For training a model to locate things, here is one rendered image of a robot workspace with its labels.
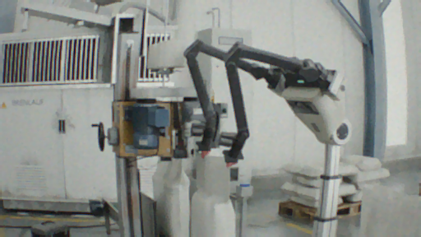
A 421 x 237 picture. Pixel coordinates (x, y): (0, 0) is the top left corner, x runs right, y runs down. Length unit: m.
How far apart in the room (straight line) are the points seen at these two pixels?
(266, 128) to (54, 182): 3.48
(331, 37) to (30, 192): 5.31
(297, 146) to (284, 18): 1.88
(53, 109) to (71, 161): 0.62
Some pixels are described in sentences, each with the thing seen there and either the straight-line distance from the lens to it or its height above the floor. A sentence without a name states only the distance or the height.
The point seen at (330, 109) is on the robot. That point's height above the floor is 1.33.
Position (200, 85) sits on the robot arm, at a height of 1.43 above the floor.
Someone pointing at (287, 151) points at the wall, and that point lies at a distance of 8.43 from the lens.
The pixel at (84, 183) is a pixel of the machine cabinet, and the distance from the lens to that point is 6.18.
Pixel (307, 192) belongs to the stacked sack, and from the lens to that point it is 6.14.
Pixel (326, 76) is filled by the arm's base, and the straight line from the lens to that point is 2.80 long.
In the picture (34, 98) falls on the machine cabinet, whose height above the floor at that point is 1.33.
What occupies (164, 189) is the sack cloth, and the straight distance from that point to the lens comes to 3.83.
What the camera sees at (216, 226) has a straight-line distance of 3.15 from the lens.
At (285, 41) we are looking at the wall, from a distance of 8.40.
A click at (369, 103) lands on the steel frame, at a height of 1.24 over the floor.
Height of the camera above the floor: 1.43
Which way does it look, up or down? 3 degrees down
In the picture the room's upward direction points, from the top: straight up
